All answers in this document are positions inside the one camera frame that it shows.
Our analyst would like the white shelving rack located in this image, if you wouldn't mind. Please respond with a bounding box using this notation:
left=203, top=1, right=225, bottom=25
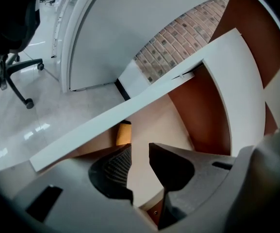
left=50, top=0, right=69, bottom=59

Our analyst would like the grey refrigerator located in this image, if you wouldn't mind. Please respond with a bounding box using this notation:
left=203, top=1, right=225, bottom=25
left=60, top=0, right=230, bottom=93

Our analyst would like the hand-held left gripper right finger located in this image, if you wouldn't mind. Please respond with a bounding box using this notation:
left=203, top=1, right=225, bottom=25
left=148, top=142, right=238, bottom=231

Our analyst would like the black office chair with headrest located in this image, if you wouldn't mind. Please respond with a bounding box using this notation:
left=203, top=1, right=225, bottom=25
left=0, top=0, right=45, bottom=129

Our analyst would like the white desk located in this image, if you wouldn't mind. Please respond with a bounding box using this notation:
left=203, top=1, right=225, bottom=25
left=201, top=0, right=280, bottom=156

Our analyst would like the white drawer with brown inside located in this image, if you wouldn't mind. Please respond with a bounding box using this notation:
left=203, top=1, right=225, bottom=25
left=29, top=40, right=232, bottom=229

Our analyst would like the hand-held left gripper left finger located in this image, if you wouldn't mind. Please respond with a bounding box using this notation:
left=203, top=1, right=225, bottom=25
left=11, top=143, right=159, bottom=233

